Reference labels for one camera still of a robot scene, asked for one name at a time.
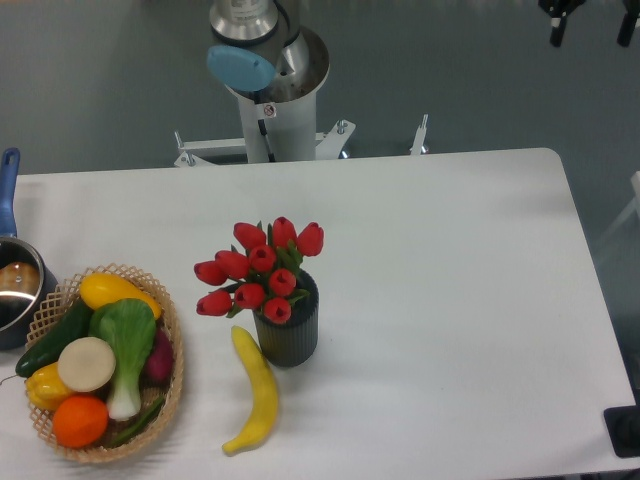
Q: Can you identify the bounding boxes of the red tulip bouquet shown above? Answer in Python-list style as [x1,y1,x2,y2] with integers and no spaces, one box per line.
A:
[194,217,325,325]

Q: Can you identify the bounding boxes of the dark ribbed vase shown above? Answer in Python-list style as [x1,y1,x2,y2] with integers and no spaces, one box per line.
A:
[253,270,319,367]

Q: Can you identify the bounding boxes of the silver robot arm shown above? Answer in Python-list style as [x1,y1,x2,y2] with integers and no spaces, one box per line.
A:
[206,0,329,104]

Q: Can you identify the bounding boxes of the yellow banana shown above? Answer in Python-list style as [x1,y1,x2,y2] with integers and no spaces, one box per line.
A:
[222,326,279,456]

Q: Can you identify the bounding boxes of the purple sweet potato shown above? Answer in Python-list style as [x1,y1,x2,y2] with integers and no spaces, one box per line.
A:
[144,329,174,384]

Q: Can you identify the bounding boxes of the green bok choy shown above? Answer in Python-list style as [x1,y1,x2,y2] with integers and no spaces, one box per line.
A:
[89,299,156,421]

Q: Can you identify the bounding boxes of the yellow squash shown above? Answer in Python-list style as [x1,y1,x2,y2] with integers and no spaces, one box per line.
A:
[79,273,162,320]

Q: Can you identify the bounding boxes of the green bean pod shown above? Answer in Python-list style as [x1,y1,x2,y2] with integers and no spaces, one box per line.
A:
[106,397,165,448]

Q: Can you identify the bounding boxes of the dark green cucumber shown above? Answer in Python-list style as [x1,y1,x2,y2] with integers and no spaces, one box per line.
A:
[15,299,93,378]

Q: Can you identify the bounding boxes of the woven wicker basket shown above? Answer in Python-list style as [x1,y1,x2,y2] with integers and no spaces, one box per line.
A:
[26,264,184,463]

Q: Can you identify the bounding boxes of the orange fruit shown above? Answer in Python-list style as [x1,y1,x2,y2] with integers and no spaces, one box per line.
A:
[53,394,109,448]

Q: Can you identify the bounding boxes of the yellow bell pepper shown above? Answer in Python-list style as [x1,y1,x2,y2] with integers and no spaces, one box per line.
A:
[25,362,75,411]

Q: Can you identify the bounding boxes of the white furniture at right edge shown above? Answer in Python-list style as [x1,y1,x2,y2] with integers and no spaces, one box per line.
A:
[593,171,639,265]

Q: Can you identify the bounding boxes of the black tripod legs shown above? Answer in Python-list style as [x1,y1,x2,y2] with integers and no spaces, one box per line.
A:
[537,0,640,49]

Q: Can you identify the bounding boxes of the black device at table edge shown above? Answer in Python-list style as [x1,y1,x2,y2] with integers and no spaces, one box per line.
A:
[603,405,639,458]

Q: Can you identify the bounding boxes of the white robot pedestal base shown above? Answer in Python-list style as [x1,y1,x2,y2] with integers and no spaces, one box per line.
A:
[173,92,430,168]

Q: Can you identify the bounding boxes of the blue handled saucepan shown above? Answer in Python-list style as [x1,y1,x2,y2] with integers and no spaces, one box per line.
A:
[1,147,57,351]

